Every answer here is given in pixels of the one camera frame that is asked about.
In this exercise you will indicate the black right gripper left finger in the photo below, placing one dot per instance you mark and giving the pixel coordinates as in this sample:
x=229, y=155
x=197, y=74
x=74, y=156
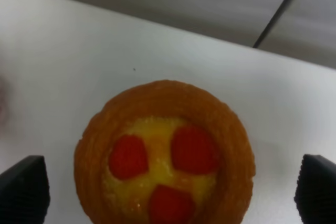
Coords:
x=25, y=195

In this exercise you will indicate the toy fruit tart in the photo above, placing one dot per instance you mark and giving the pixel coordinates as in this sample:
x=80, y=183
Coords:
x=164, y=152

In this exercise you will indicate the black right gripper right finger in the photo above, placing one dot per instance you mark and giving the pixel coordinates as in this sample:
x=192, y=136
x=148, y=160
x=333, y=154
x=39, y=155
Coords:
x=315, y=192

